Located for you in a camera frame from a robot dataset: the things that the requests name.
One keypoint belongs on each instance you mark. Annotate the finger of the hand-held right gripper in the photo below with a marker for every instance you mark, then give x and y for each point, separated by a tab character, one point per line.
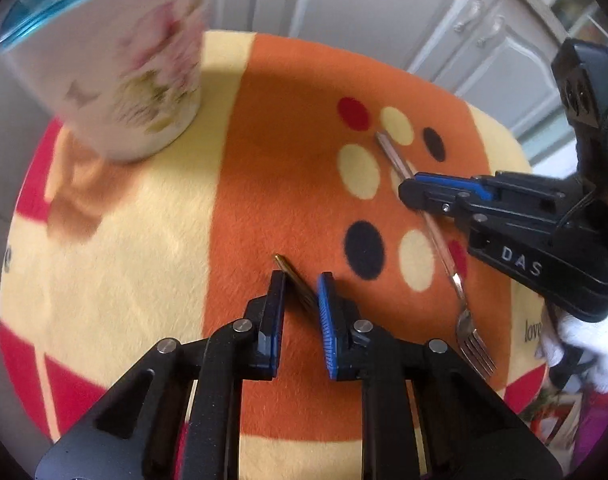
449	182
429	197

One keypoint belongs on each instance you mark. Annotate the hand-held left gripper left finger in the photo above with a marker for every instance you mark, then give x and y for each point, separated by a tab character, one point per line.
279	320

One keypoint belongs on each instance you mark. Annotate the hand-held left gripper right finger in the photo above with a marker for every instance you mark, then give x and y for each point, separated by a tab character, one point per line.
326	320

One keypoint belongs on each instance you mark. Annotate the dark brown chopstick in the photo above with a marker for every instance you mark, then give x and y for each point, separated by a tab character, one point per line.
296	282

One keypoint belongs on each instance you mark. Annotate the metal fork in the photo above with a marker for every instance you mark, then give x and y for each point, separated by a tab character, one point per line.
469	330

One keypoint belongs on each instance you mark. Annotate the white floral utensil container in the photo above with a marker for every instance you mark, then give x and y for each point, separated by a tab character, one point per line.
108	85

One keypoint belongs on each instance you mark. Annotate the person's right hand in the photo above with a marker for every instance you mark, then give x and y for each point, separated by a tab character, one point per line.
599	355

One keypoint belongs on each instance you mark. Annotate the orange yellow red printed blanket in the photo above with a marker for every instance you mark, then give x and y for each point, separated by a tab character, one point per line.
158	260

